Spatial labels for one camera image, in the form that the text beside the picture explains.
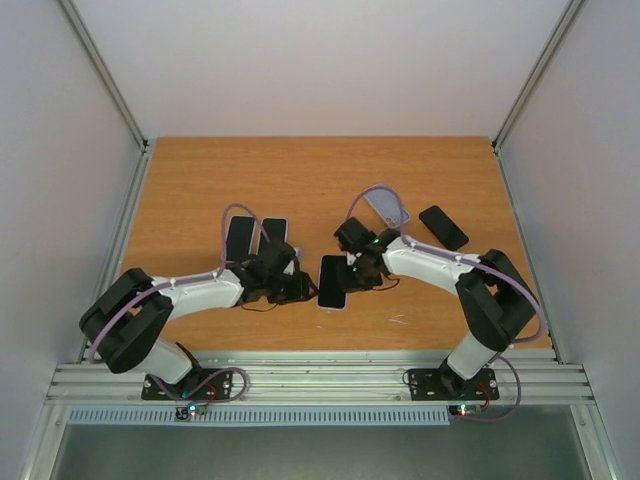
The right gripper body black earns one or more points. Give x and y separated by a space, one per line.
357 275

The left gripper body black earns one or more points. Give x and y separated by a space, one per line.
286 293

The black phone case top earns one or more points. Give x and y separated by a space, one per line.
329 268

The black phone case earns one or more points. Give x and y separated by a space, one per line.
329 268
444 229

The black phone white edge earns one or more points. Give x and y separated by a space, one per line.
276 227

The light blue phone case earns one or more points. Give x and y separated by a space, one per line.
263 239

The black phone green edge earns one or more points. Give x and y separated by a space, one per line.
239 236

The lavender phone case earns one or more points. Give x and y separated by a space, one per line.
239 237

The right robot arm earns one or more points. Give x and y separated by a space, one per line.
496 302

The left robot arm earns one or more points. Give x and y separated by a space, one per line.
125 323

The left controller board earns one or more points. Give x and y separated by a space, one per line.
192 412

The controller board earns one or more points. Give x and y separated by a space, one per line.
466 410
192 412

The right controller board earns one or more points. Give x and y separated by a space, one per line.
466 410

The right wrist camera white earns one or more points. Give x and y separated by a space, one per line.
352 258

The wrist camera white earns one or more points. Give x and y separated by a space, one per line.
352 258
294 264

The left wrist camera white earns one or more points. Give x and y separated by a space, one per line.
294 264

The aluminium rail frame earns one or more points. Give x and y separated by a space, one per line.
532 376

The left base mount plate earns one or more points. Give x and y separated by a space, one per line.
208 384

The base mount plate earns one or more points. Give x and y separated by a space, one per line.
208 384
427 384

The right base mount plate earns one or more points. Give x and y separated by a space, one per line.
427 384

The grey slotted cable duct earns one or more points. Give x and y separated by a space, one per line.
265 416

